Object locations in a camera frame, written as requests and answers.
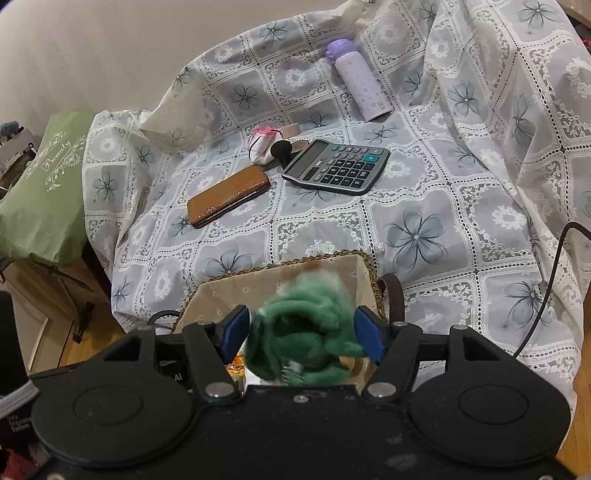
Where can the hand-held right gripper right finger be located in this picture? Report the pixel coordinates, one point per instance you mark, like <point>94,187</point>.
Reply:
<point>369,334</point>

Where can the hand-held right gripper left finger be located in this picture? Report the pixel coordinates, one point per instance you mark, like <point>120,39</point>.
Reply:
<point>233,332</point>

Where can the yellow embroidered pouch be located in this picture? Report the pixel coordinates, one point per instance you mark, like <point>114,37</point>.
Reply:
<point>236,365</point>

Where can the woven basket with floral lining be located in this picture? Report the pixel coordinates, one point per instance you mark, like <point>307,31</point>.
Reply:
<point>221,290</point>

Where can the green plush toy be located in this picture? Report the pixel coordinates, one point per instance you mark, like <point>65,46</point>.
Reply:
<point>304,332</point>

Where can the black foam-headed tool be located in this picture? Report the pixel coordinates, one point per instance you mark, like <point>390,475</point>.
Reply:
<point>280,151</point>

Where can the pink white cloth pouch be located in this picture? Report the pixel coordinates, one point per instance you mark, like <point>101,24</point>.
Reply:
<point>263,145</point>

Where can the beige tape roll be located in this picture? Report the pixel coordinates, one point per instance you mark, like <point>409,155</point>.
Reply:
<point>290,131</point>

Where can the white lace floral tablecloth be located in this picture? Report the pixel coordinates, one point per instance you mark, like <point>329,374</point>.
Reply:
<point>438,230</point>

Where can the brown leather wallet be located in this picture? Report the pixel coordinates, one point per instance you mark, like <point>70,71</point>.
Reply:
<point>226,196</point>

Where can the green printed pillow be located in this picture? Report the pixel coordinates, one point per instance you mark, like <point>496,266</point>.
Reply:
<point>41,198</point>

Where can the grey desk calculator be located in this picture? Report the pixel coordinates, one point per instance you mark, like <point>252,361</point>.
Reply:
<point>337,168</point>

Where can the purple insulated bottle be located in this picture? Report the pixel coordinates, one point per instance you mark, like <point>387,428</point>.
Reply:
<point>360,83</point>

